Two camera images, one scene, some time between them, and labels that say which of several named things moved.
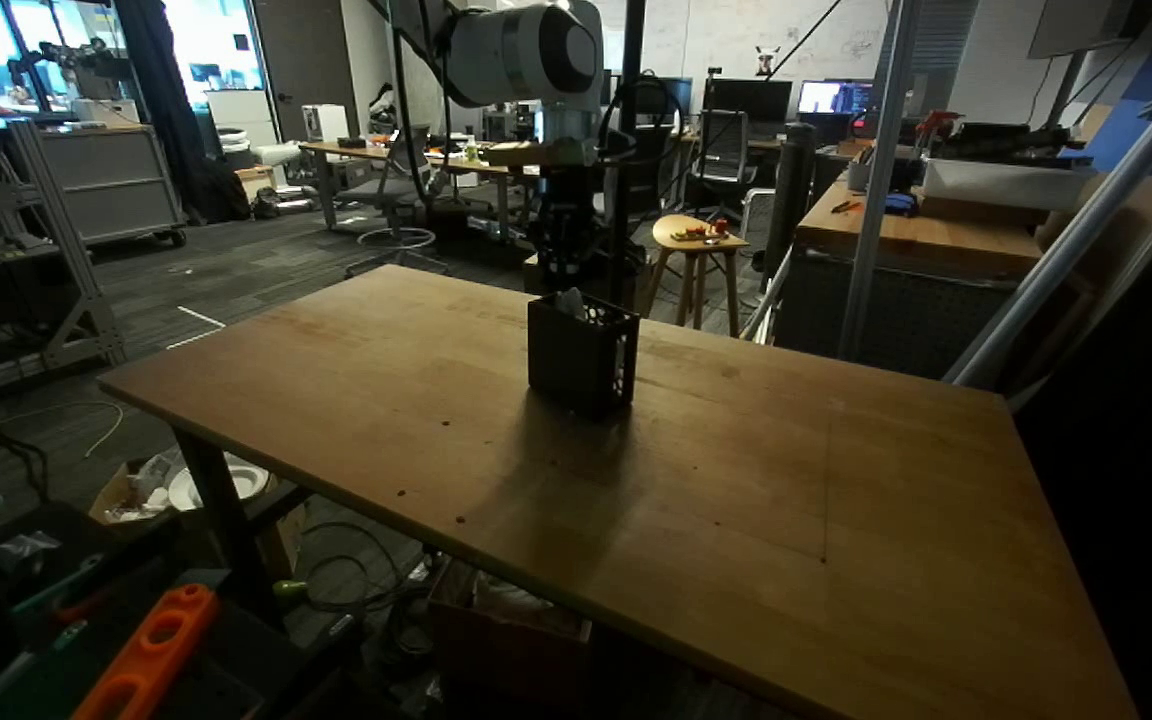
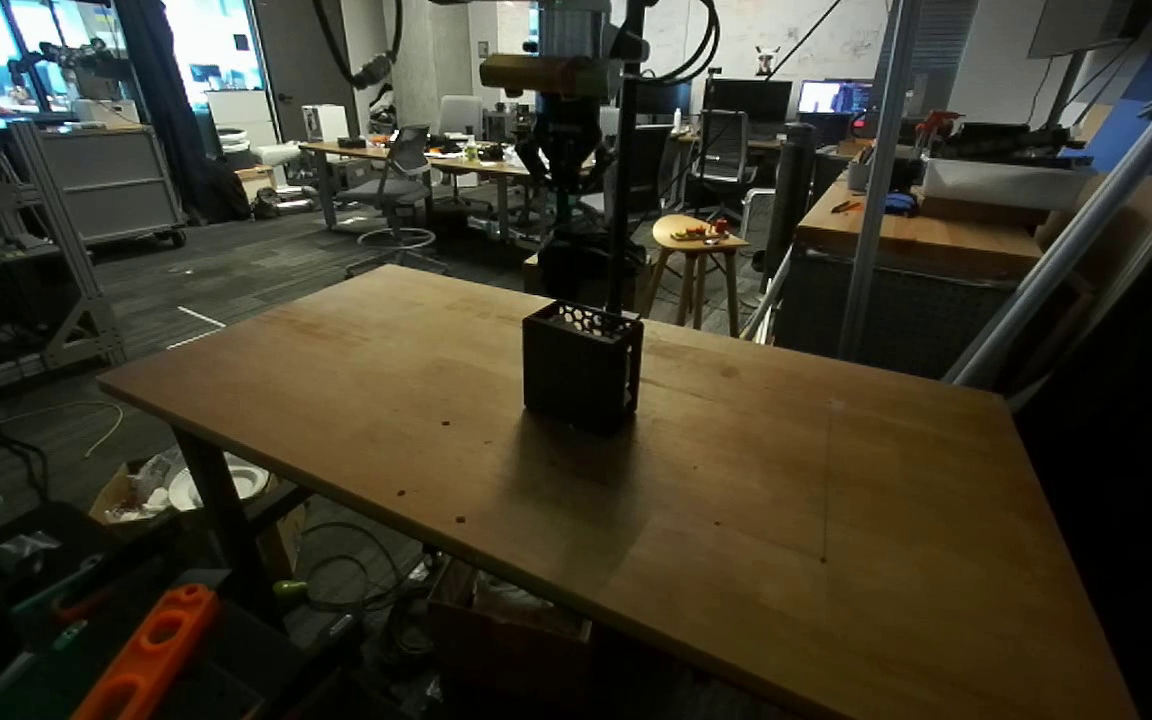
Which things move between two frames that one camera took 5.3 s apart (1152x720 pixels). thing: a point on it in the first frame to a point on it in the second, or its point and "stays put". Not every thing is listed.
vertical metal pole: [875, 180] stays put
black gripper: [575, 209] to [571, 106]
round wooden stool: [696, 237] stays put
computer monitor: [837, 96] stays put
